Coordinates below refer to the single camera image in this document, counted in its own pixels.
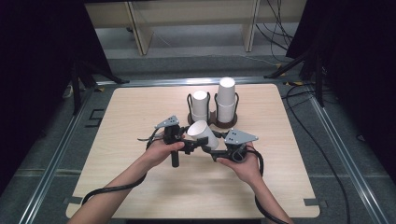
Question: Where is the beige wooden furniture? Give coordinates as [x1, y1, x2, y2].
[84, 0, 308, 57]

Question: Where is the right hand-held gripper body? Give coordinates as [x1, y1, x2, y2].
[214, 128, 260, 163]

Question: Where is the black curtain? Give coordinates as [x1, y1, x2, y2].
[285, 0, 396, 185]
[0, 0, 113, 197]

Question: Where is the person's left hand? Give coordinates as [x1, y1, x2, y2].
[144, 132, 186, 171]

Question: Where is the person's right hand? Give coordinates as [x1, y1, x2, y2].
[216, 141, 263, 187]

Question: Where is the dark double wire cup holder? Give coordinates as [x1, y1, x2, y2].
[186, 91, 240, 130]

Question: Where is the short stack of white cups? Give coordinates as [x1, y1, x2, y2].
[191, 90, 209, 123]

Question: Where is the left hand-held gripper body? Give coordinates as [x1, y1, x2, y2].
[154, 115, 182, 168]

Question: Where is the black tripod stand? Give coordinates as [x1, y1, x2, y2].
[70, 57, 131, 116]
[263, 46, 325, 108]

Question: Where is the aluminium floor rail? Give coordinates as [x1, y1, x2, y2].
[306, 88, 390, 224]
[18, 88, 96, 224]
[95, 76, 289, 88]

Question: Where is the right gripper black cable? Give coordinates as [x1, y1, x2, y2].
[245, 148, 291, 224]

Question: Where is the single white paper cup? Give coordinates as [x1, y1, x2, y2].
[186, 119, 220, 150]

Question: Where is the long black floor cable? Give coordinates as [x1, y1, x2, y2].
[281, 83, 352, 224]

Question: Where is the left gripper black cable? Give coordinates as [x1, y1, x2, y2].
[80, 126, 166, 206]

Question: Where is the tall stack of white cups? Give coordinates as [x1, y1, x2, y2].
[216, 77, 237, 123]

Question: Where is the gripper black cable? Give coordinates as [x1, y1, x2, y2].
[245, 148, 291, 224]
[80, 126, 166, 206]

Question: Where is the black tape strip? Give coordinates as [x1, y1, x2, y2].
[303, 198, 329, 208]
[63, 196, 84, 205]

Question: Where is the yellow floor tape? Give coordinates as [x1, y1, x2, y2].
[275, 63, 304, 87]

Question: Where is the black tape floor marking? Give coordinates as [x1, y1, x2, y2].
[84, 108, 106, 129]

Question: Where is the bundle of black cables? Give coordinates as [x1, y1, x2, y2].
[255, 0, 295, 63]

